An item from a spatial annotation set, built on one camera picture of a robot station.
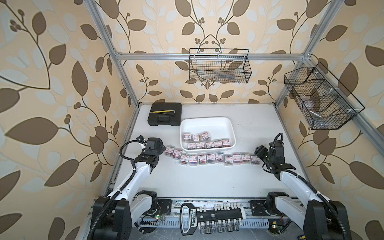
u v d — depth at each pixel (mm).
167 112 1083
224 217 723
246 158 893
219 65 965
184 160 889
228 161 887
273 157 667
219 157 893
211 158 890
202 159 887
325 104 732
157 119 1050
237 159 889
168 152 921
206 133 995
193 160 887
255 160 887
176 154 915
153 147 661
